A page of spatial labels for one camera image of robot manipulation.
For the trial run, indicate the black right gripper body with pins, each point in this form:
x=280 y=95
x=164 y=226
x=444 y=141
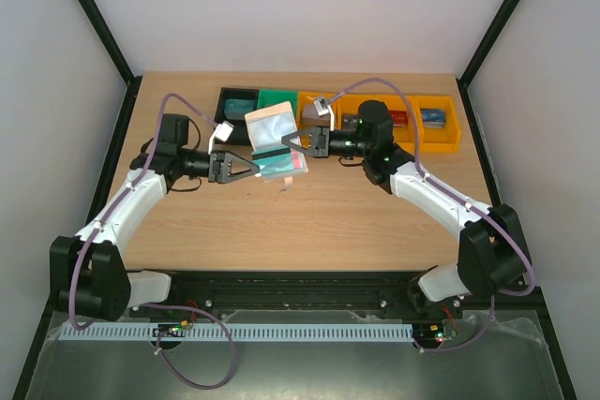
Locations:
x=321 y=142

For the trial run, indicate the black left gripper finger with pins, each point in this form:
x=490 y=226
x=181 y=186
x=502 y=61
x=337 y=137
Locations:
x=234 y=176
x=237 y=162

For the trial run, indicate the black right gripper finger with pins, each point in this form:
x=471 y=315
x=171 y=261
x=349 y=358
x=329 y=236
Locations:
x=294 y=143
x=300 y=133

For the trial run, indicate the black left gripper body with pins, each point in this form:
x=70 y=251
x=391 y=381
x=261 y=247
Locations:
x=215 y=166

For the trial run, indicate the blue cards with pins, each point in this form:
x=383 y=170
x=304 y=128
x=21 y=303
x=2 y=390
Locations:
x=266 y=133

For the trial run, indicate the teal black-stripe credit card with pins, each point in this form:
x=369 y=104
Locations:
x=274 y=162

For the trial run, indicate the beige leather card holder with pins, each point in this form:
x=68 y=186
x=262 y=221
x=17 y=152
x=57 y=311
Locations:
x=300 y=167

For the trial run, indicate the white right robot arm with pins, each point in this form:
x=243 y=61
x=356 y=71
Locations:
x=492 y=251

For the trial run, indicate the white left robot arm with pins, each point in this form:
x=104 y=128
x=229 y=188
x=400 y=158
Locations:
x=99 y=247

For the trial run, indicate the white card in yellow bin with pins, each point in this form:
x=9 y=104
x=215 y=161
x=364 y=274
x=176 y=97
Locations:
x=310 y=117

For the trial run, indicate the grey cards in bin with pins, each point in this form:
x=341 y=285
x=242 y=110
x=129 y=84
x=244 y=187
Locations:
x=349 y=122

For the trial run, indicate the teal card in black bin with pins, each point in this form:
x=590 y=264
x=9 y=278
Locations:
x=237 y=108

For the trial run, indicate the red card in bin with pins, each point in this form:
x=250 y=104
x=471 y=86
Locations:
x=400 y=119

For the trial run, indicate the blue card in bin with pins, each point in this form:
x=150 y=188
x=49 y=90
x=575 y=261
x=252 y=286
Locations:
x=433 y=118

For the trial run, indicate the yellow storage bin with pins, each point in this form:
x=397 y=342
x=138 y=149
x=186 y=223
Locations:
x=348 y=104
x=307 y=97
x=403 y=130
x=446 y=140

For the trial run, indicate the green storage bin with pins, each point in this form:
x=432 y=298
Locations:
x=276 y=98

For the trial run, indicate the black storage bin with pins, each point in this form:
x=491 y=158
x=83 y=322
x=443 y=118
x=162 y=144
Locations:
x=239 y=135

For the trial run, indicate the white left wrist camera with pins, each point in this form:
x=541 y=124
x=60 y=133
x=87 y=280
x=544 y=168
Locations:
x=222 y=133

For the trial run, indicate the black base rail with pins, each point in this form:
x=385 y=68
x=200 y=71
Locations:
x=388 y=295

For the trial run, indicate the white slotted cable duct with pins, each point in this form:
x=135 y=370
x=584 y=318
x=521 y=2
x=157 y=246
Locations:
x=244 y=333

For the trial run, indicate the black frame post left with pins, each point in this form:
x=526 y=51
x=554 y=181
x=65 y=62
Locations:
x=105 y=35

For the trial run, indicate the black frame post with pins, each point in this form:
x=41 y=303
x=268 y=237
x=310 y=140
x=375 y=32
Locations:
x=105 y=35
x=489 y=39

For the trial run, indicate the black frame post right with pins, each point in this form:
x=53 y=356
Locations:
x=489 y=39

